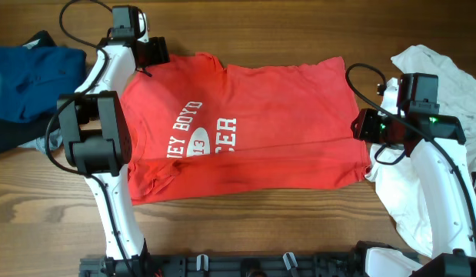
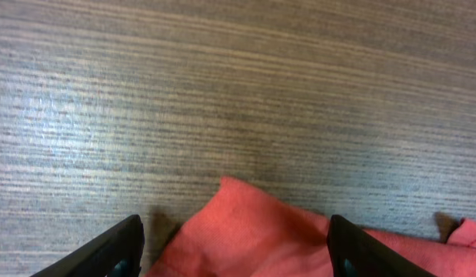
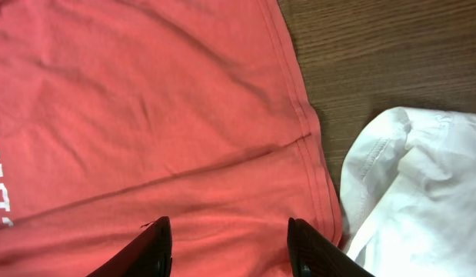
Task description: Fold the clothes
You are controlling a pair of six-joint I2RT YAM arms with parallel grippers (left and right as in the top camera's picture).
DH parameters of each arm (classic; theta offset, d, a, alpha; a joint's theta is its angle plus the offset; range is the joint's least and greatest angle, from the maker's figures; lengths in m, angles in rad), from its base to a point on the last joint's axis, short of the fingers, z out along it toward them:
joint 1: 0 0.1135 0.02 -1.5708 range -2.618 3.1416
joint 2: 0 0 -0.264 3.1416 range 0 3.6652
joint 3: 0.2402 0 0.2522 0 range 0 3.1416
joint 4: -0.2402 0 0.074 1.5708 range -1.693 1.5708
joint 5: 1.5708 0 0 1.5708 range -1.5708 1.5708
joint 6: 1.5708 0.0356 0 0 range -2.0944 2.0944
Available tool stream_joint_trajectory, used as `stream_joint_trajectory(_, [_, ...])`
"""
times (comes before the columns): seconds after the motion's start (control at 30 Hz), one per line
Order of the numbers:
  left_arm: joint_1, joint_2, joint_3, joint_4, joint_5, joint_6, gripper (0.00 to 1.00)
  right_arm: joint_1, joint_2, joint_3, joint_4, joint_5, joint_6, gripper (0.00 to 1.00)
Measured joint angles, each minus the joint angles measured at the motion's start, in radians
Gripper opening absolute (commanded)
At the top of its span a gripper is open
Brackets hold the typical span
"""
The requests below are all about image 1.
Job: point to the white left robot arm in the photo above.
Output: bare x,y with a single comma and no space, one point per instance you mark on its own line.
97,142

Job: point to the black folded garment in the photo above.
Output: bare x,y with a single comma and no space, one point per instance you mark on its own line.
30,135

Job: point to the red printed t-shirt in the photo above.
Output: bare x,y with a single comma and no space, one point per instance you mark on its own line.
199,128

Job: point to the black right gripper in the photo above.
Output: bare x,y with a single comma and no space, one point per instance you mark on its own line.
361,128

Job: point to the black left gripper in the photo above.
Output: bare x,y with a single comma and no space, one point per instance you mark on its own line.
154,51

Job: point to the white garment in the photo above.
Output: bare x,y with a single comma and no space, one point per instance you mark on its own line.
421,192

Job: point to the blue folded garment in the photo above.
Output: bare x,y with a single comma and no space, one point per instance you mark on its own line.
31,80

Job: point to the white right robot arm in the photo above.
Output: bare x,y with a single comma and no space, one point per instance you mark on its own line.
435,147

